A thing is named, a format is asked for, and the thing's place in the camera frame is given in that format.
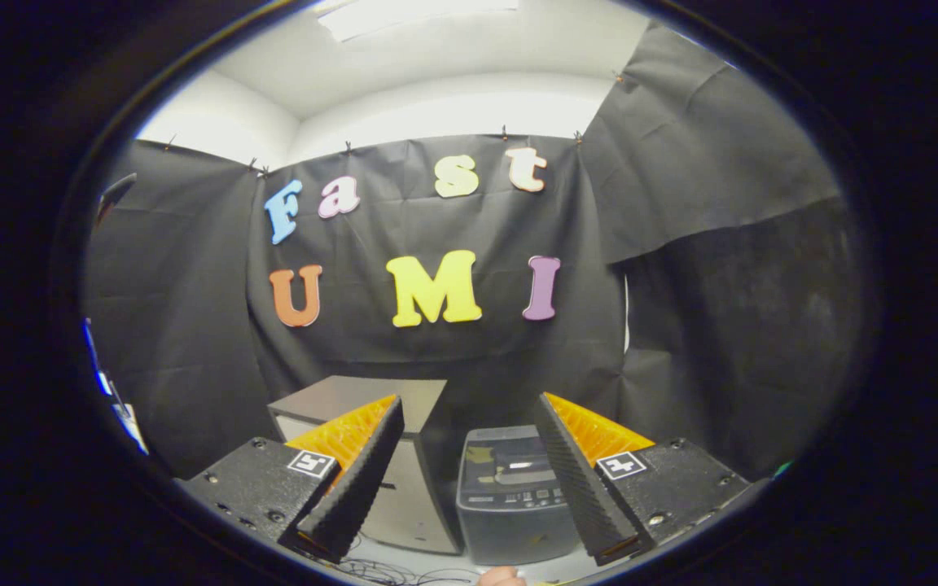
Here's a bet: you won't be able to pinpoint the white equipment stand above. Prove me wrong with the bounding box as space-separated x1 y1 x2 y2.
82 317 148 455

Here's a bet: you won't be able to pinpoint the black floor cables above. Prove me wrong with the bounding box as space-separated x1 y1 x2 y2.
331 537 478 585

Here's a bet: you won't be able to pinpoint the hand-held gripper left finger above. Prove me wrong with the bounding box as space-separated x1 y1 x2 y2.
174 395 405 562

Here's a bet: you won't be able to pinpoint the grey cabinet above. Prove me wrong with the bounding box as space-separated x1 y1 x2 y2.
267 375 463 556

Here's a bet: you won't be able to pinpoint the grey washing machine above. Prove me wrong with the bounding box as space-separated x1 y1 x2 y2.
456 425 592 566

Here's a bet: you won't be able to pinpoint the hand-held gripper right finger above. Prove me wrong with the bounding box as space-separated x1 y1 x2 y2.
533 392 753 566

